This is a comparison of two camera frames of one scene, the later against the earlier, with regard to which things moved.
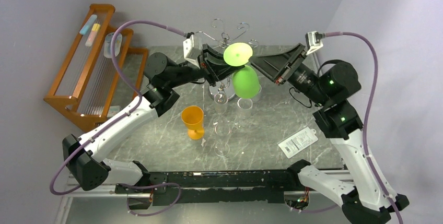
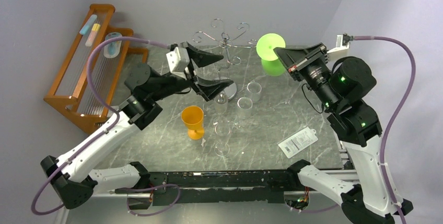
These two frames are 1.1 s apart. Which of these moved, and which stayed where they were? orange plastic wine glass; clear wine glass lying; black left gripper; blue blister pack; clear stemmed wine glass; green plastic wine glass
Moved: black left gripper; green plastic wine glass
Stayed: clear wine glass lying; orange plastic wine glass; blue blister pack; clear stemmed wine glass
